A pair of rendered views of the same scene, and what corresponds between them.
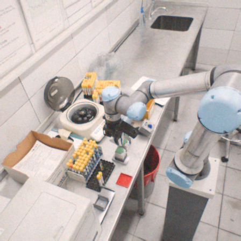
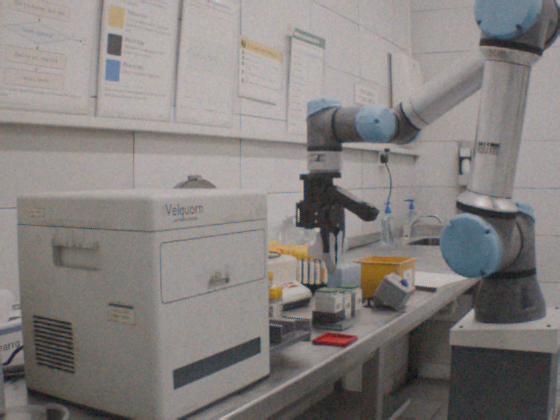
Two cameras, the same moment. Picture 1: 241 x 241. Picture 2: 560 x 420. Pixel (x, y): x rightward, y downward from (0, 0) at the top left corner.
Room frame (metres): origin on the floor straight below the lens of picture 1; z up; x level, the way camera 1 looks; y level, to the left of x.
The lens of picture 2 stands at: (-0.63, 0.10, 1.19)
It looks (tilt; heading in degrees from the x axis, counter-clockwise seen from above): 3 degrees down; 1
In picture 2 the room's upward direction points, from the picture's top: straight up
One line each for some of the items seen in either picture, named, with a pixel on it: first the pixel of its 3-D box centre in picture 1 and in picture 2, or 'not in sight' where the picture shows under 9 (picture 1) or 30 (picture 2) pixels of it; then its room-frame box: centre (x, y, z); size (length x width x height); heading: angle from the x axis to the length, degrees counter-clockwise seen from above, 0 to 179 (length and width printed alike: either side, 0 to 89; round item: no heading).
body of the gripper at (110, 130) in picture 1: (113, 125); (321, 201); (0.76, 0.04, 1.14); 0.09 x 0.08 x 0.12; 60
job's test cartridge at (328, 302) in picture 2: (120, 154); (328, 305); (0.75, 0.03, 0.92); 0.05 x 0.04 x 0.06; 60
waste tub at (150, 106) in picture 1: (142, 107); (385, 277); (1.10, -0.14, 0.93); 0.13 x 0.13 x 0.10; 62
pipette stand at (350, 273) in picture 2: (125, 121); (344, 285); (0.99, -0.02, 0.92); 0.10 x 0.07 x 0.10; 147
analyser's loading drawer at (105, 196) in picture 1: (99, 207); (267, 338); (0.47, 0.14, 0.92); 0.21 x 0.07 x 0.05; 152
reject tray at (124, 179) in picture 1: (124, 179); (335, 339); (0.62, 0.02, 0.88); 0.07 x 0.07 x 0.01; 62
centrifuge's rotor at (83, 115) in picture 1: (83, 115); not in sight; (1.04, 0.23, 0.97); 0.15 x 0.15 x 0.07
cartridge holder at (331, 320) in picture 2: (120, 157); (328, 318); (0.75, 0.03, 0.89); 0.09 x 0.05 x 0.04; 60
